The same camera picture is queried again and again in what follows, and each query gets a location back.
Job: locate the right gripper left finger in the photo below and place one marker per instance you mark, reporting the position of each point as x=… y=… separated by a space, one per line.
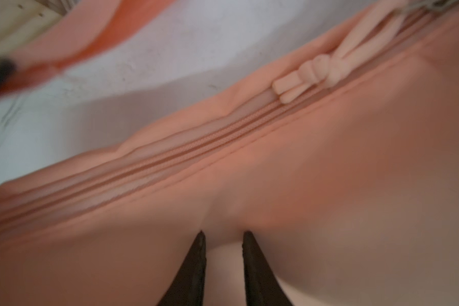
x=188 y=286

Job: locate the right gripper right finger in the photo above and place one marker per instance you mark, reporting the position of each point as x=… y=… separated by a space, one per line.
x=261 y=285

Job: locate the pink sling bag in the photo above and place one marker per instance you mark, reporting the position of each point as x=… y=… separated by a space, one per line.
x=342 y=159

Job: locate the wooden clothes rack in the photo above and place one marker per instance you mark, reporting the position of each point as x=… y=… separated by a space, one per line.
x=23 y=20

